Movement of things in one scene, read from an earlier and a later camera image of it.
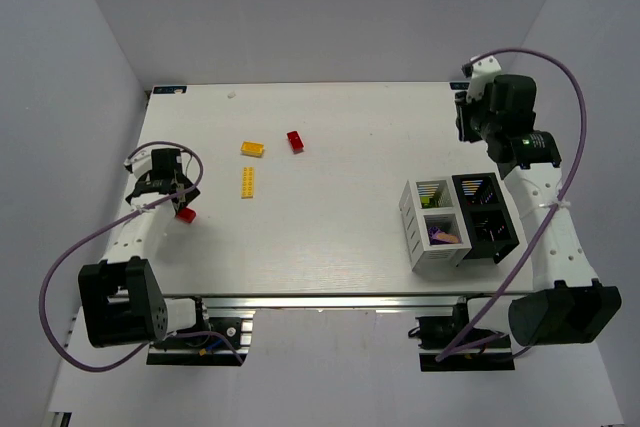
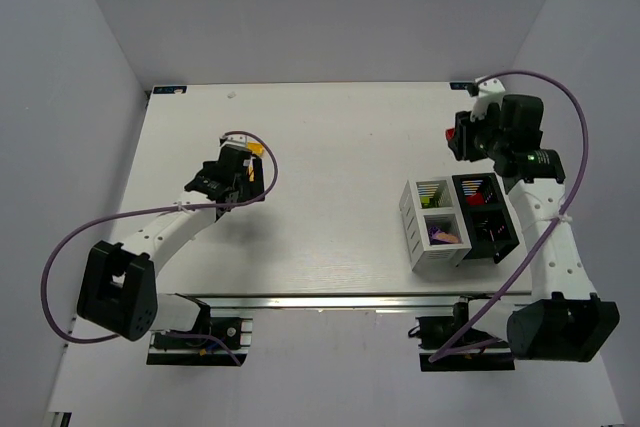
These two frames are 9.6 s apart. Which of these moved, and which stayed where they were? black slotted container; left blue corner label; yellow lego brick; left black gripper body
Moved: left black gripper body
Stayed: left blue corner label; black slotted container; yellow lego brick
